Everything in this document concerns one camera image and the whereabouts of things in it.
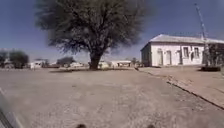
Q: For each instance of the distant low building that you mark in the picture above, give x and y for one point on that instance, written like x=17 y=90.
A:
x=120 y=63

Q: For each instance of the brown dirt ground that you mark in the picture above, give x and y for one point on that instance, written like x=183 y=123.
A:
x=100 y=96

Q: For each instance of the large spreading tree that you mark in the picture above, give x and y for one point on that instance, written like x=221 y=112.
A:
x=95 y=30

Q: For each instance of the distant tree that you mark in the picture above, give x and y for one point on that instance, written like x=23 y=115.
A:
x=65 y=60

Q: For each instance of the white building with grey roof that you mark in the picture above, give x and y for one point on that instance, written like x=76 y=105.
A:
x=173 y=53

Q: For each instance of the distant white building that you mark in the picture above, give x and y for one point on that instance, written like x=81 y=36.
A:
x=36 y=64

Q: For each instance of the raised dirt pavement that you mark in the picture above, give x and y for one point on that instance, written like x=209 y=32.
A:
x=200 y=80

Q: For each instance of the kerb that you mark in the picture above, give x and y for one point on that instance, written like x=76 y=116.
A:
x=200 y=96

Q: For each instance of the dark green trees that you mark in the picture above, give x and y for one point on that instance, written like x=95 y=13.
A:
x=18 y=58

